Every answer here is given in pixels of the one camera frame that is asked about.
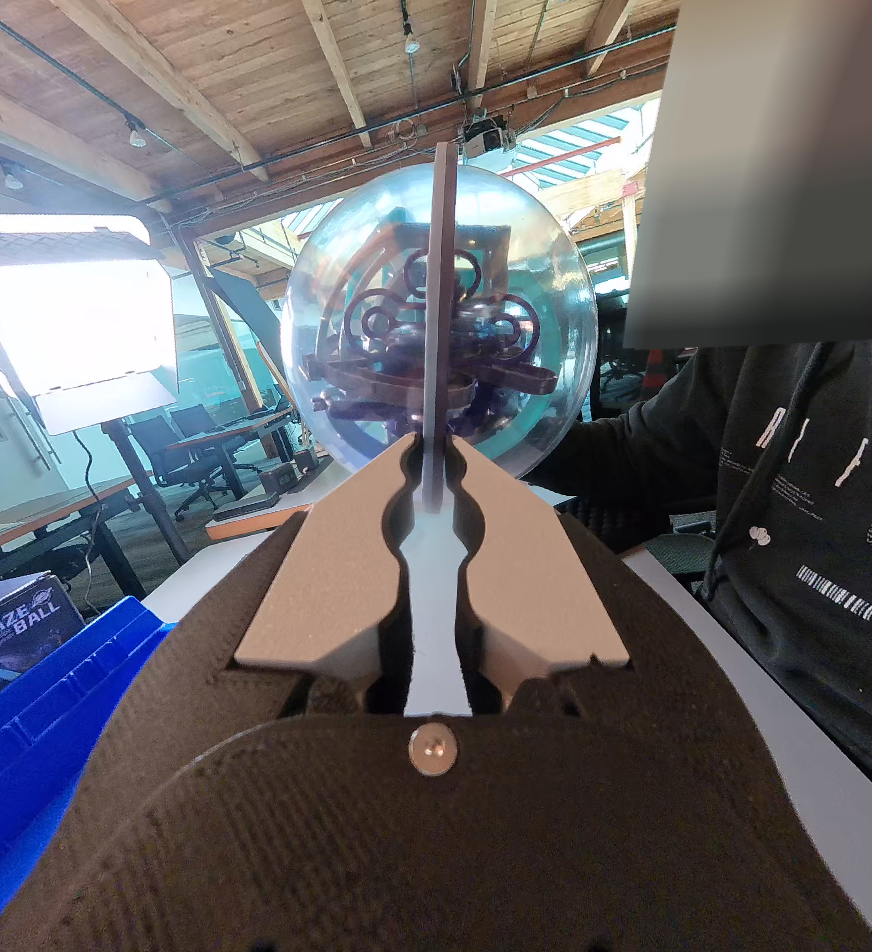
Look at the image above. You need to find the black office chair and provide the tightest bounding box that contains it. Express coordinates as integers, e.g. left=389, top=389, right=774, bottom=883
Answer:
left=128, top=414, right=218, bottom=523

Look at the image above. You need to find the clear maze ball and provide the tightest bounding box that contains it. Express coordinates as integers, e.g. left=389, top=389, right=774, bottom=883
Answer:
left=281, top=141, right=599, bottom=516

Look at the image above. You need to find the blue plastic bin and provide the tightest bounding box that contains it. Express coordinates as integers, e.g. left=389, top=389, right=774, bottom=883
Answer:
left=0, top=595, right=177, bottom=925

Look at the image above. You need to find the person's right forearm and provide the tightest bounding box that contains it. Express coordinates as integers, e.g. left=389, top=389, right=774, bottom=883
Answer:
left=525, top=348, right=729, bottom=523

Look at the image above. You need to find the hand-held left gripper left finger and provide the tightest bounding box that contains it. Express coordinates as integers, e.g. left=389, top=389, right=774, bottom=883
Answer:
left=234, top=433, right=418, bottom=708

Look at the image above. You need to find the black light cable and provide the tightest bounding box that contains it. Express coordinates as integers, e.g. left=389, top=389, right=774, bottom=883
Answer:
left=71, top=427, right=107, bottom=620

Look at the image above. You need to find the flat black bar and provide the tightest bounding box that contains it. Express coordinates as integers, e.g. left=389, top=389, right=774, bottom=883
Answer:
left=213, top=493, right=282, bottom=523

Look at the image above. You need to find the white ceiling box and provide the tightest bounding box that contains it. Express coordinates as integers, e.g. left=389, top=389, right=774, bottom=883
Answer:
left=462, top=112, right=519, bottom=162

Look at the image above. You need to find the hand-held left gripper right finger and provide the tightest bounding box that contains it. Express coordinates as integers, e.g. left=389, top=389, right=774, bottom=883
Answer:
left=449, top=437, right=630, bottom=708

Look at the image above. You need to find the bright studio light panel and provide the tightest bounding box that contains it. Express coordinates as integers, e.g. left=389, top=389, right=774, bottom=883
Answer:
left=0, top=214, right=181, bottom=437

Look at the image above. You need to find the person's black printed hoodie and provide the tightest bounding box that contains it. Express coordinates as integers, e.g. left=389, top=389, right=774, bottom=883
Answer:
left=692, top=342, right=872, bottom=806

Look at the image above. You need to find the dark blue cardboard box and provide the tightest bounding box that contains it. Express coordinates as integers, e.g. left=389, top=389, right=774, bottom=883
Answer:
left=0, top=571, right=86, bottom=719

